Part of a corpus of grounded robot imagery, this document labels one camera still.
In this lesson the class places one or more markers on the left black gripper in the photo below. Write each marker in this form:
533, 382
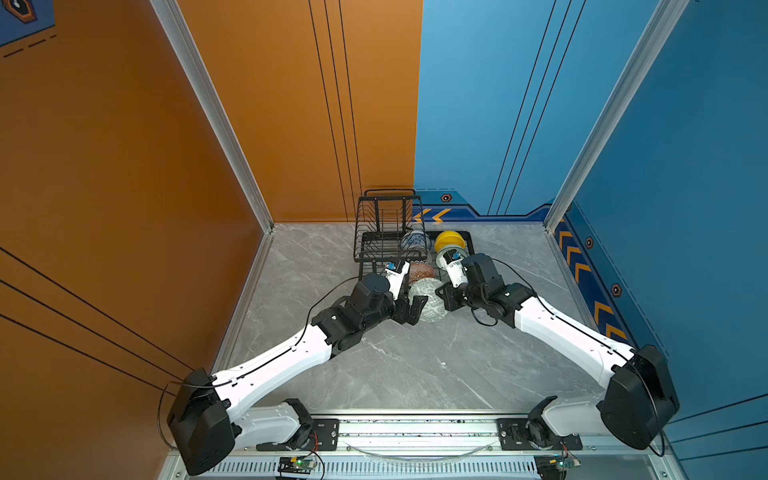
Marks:
414, 309

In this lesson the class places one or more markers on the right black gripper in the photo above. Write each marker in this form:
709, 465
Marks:
446, 293

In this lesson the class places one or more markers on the green patterned white bowl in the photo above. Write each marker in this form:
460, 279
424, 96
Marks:
434, 310

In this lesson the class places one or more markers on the light green bowl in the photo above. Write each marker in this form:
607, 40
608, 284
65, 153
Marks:
448, 255

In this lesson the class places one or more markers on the yellow bowl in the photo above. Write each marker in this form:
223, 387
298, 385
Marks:
449, 238

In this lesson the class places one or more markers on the blue white floral bowl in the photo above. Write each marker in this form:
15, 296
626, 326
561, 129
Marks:
415, 240

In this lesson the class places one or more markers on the orange patterned bowl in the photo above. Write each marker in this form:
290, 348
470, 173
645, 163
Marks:
420, 270

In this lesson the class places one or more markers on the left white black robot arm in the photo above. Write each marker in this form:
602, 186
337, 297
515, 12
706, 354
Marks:
215, 414

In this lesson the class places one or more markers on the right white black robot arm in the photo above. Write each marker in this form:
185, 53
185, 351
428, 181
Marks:
638, 397

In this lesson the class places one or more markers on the left green circuit board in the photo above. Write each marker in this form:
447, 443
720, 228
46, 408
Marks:
296, 467

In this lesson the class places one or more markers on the green circuit board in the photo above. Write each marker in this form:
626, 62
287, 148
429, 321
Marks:
296, 467
555, 468

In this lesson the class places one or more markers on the right green circuit board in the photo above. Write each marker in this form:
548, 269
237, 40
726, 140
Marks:
555, 468

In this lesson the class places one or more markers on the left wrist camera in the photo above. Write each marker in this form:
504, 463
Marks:
396, 273

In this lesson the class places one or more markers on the black wire dish rack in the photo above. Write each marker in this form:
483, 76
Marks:
391, 226

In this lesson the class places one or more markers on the aluminium front rail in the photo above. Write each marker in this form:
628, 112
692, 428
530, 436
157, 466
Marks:
433, 444

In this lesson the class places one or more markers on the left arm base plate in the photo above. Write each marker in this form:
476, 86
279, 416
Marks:
318, 435

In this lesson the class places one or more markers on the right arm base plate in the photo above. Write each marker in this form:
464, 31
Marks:
518, 434

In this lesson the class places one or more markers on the right aluminium corner post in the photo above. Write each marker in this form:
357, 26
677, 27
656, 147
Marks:
653, 38

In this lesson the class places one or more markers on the aluminium corner post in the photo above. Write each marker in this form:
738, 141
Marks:
653, 38
177, 31

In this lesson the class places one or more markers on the left aluminium corner post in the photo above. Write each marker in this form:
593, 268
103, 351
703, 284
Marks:
177, 31

